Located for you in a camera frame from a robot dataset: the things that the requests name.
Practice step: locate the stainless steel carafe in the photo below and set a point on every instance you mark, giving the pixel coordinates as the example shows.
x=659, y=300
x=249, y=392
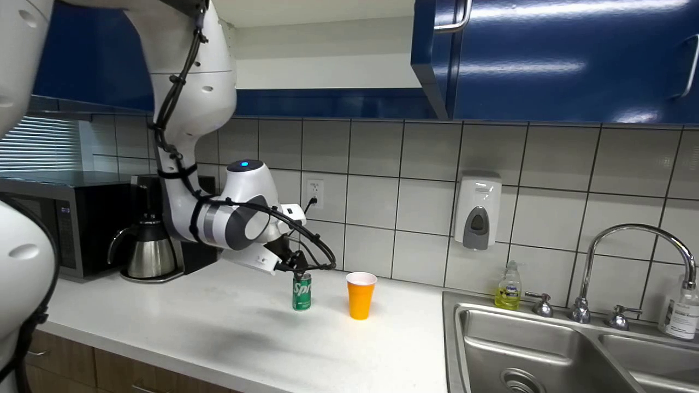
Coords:
x=149, y=251

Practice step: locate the orange plastic cup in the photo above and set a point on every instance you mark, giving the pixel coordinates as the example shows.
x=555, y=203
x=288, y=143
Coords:
x=361, y=296

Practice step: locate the blue upper cabinet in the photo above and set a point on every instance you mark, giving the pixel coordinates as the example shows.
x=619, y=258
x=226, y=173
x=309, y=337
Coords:
x=327, y=51

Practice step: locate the window blinds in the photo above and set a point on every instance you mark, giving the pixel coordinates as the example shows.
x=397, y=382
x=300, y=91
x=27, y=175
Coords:
x=43, y=144

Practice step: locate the white wall soap dispenser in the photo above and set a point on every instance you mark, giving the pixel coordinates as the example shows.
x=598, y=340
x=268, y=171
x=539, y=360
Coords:
x=476, y=207

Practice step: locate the white wall outlet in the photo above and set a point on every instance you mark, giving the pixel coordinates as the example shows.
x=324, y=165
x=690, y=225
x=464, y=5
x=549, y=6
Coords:
x=314, y=187

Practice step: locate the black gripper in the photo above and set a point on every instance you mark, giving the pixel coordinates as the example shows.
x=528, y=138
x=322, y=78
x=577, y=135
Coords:
x=291, y=255

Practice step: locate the yellow dish soap bottle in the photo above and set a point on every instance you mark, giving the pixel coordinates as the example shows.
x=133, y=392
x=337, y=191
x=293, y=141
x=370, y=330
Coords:
x=507, y=290

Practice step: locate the wooden base cabinet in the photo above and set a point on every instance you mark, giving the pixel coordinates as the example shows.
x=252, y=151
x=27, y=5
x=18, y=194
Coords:
x=93, y=368

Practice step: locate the green soda can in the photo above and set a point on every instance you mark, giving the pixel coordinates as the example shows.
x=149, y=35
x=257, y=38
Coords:
x=302, y=293

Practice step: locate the black steel microwave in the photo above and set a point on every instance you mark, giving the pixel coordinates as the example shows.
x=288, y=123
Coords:
x=87, y=225

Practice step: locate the black steel coffee maker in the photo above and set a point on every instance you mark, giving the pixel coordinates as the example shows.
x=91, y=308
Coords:
x=144, y=197

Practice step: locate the stainless steel double sink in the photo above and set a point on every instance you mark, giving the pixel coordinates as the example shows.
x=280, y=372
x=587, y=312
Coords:
x=553, y=356

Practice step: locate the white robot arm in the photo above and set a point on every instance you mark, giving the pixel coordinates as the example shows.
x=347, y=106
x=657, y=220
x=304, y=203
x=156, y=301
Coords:
x=196, y=88

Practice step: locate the chrome gooseneck faucet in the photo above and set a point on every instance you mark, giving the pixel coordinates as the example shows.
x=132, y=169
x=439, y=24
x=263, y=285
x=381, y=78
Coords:
x=634, y=227

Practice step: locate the white hand soap bottle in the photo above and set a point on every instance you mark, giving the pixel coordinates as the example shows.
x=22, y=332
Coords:
x=682, y=312

